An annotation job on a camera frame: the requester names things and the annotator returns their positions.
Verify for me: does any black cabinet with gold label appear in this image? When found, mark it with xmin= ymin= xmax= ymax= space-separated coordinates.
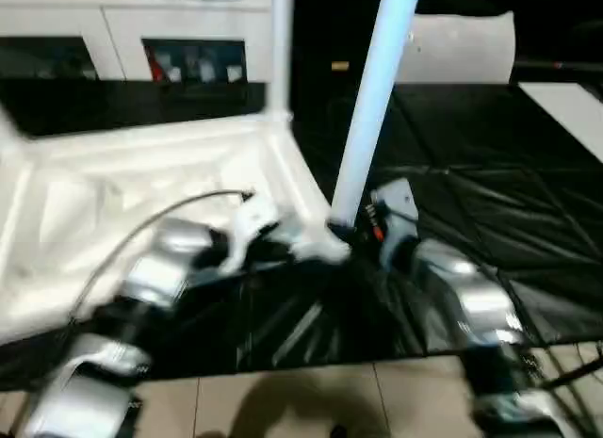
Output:
xmin=289 ymin=0 xmax=387 ymax=109

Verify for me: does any black metal rod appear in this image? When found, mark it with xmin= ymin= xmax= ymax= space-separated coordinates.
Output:
xmin=536 ymin=357 xmax=603 ymax=392

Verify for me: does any white flat board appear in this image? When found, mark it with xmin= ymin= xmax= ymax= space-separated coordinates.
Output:
xmin=517 ymin=82 xmax=603 ymax=164

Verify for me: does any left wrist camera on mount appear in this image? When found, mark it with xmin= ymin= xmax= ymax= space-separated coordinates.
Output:
xmin=220 ymin=192 xmax=284 ymax=274

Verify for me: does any white cabinet with glass doors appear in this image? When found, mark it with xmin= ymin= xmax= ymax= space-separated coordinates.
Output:
xmin=0 ymin=0 xmax=277 ymax=86

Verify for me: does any white plastic table top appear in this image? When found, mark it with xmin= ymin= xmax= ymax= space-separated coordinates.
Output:
xmin=0 ymin=110 xmax=352 ymax=345

